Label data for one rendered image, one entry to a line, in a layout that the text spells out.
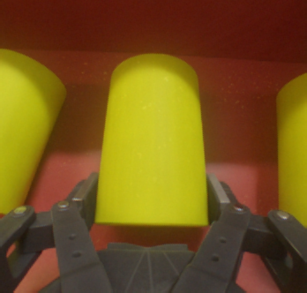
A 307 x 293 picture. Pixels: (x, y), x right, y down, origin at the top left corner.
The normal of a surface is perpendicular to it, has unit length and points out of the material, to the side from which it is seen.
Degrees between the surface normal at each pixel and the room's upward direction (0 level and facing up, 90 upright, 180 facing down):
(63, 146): 0
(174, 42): 90
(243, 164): 0
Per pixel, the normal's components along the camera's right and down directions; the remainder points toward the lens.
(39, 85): 0.83, -0.07
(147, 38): -0.08, 0.91
